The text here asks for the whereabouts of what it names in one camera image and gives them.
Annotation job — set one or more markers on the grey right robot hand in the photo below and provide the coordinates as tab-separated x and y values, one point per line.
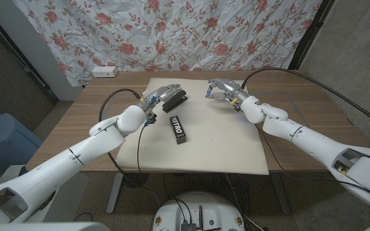
230	88

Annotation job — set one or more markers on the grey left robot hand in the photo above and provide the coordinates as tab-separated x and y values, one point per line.
159	94

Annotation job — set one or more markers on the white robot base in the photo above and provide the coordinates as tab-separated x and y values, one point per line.
201	205

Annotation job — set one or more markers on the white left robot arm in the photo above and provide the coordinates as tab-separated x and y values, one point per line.
59	167

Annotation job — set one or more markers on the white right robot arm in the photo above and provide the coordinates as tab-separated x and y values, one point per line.
316	144

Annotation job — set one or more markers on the black stapler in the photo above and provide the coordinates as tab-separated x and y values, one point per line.
175	101

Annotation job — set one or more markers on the black Nitro box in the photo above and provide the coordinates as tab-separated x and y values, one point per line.
177	129

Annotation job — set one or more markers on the cream foam mat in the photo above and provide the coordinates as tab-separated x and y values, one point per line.
217	138

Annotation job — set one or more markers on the white power strip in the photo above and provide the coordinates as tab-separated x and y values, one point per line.
104	71

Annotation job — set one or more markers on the floral backdrop cloth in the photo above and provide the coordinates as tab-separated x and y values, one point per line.
172	32

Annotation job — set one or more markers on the wooden table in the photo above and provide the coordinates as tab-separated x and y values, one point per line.
75	106

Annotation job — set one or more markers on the black backdrop stand pole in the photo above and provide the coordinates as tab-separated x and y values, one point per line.
310	32

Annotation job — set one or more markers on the blue storage bin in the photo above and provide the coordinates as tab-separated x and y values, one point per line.
5	138

